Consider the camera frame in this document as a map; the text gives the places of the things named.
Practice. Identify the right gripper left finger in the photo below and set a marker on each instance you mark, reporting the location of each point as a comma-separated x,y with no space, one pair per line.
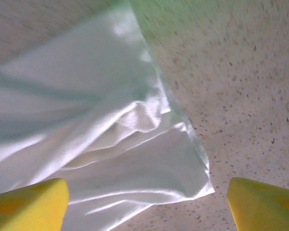
26,207

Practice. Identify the white t-shirt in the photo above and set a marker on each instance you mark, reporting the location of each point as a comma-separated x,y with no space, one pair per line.
86,108

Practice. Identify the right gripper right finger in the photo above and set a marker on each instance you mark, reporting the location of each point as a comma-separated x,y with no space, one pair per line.
267,209

